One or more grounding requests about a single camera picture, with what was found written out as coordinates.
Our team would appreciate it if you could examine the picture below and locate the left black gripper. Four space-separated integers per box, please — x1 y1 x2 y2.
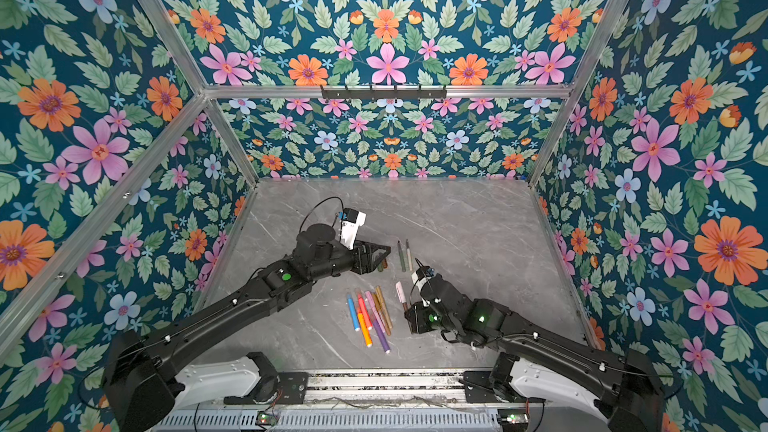
311 235 395 280

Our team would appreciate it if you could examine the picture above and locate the dark green brown marker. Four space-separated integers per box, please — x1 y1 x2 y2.
397 240 408 273

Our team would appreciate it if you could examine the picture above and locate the olive green marker pen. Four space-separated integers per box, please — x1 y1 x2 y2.
406 239 414 273

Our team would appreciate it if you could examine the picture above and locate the ochre brown marker pen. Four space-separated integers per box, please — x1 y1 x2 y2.
375 285 393 335

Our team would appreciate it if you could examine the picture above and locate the light pink marker pen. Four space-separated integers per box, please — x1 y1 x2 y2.
395 281 410 312

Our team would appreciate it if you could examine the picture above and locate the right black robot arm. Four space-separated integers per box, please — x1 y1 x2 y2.
404 266 666 431

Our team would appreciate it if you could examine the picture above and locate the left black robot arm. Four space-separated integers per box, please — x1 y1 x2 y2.
101 224 391 431

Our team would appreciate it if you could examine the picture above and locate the blue marker pen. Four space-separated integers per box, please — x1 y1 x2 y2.
346 294 361 331

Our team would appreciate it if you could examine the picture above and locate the red marker pen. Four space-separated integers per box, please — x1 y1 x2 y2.
355 290 373 330

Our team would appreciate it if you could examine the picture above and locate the purple marker pen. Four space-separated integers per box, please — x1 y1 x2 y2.
370 311 391 354

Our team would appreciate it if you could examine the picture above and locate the orange marker pen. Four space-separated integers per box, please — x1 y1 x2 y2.
355 311 373 348

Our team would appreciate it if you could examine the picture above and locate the black hook bar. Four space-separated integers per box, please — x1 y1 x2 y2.
320 86 448 102

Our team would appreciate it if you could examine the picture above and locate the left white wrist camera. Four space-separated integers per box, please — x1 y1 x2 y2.
340 208 367 250

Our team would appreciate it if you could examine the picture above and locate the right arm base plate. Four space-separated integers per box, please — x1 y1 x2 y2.
458 370 545 404

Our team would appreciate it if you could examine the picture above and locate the aluminium front rail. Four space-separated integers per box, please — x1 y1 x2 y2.
179 368 634 409

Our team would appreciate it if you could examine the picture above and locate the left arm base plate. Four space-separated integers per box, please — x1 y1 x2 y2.
223 372 309 405

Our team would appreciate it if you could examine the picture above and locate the white vented cable duct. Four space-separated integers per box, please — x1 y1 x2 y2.
154 409 502 431

